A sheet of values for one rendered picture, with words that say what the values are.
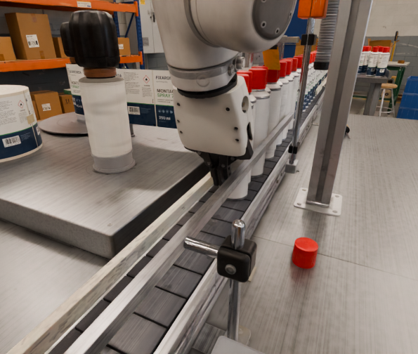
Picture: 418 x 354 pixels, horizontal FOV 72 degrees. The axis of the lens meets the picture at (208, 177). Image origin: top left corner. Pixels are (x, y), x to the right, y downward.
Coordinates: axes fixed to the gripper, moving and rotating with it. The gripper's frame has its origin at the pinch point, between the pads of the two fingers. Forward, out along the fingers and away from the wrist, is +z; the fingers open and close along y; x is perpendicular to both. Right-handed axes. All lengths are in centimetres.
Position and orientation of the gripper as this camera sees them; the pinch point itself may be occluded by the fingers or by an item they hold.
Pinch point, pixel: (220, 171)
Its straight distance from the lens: 45.6
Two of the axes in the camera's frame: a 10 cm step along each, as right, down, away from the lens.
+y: -9.1, -1.8, 3.8
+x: -4.0, 6.7, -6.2
